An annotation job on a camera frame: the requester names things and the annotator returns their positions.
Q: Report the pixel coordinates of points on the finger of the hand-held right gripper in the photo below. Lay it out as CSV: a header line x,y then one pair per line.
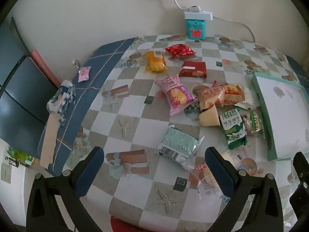
x,y
301,166

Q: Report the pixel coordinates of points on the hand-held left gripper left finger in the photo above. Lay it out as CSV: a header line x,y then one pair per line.
x,y
93,164

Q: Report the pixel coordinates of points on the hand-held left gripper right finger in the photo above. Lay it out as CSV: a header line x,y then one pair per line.
x,y
217,169

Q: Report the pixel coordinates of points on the pale teal barcode packet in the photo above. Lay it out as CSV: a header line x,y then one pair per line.
x,y
178,141

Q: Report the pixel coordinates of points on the green rimmed white tray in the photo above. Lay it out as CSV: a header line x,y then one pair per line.
x,y
280,111

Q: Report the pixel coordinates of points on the pink cake roll packet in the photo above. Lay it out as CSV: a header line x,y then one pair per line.
x,y
175,94

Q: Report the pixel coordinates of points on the red boxy snack packet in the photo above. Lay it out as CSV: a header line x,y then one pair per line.
x,y
193,69

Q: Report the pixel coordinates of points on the yellow cake packet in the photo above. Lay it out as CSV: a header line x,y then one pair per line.
x,y
154,62

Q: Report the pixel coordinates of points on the red crinkled snack packet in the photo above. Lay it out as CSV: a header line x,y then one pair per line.
x,y
179,50

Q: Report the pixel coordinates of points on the clear bun packet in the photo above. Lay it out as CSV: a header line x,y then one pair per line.
x,y
202,171

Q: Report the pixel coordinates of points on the green milk carton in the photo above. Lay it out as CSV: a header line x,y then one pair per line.
x,y
231,125

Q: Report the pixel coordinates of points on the green figure print packet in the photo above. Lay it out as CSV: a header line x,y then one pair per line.
x,y
252,123

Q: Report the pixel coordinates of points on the checkered tablecloth with blue border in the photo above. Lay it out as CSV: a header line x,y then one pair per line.
x,y
135,116

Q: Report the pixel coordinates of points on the blue and white plastic bag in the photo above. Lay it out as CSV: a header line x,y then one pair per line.
x,y
61,99

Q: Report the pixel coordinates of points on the green plastic item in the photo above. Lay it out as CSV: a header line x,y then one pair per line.
x,y
18,154

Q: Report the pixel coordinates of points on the clear orange bread packet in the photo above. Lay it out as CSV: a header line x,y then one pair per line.
x,y
233,94

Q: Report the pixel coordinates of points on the small pink candy packet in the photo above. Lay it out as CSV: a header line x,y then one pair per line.
x,y
84,73

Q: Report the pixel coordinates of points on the dark cabinet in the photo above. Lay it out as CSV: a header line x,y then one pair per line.
x,y
19,96

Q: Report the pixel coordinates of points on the clear candy wrapper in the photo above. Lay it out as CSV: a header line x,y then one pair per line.
x,y
76,64

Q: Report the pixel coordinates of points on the teal box with red crab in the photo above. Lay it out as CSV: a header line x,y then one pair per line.
x,y
195,29

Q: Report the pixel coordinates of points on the white power strip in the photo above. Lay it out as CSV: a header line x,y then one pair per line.
x,y
204,15

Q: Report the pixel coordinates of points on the white charger plug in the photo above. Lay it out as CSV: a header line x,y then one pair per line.
x,y
193,8

